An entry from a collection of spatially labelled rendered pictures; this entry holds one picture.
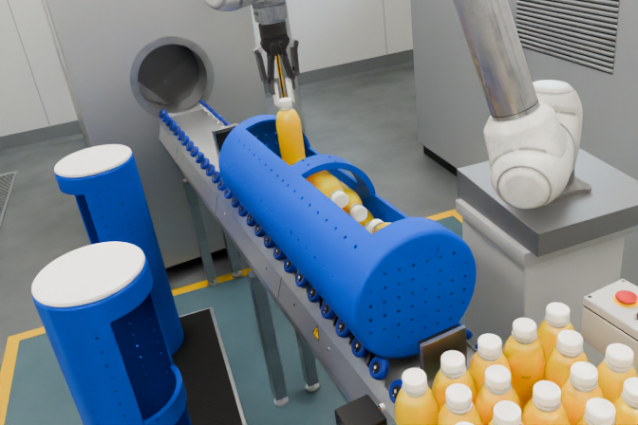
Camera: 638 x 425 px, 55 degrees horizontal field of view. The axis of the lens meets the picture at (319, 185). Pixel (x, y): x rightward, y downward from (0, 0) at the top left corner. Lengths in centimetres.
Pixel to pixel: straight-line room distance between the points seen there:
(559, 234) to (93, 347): 114
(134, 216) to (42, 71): 388
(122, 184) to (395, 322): 137
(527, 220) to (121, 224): 146
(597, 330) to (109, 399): 116
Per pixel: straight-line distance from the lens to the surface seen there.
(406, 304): 121
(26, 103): 622
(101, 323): 157
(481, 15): 128
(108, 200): 232
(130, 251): 168
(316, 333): 150
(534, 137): 133
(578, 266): 167
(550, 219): 153
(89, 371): 167
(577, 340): 111
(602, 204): 162
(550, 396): 101
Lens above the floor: 183
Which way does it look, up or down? 26 degrees down
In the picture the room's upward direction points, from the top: 8 degrees counter-clockwise
